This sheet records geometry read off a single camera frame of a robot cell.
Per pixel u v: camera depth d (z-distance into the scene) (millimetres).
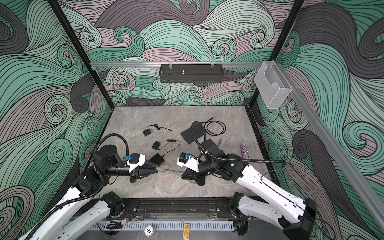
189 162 543
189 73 951
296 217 377
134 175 535
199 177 560
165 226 697
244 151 925
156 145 951
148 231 626
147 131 1007
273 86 772
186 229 671
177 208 749
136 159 493
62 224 434
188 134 1035
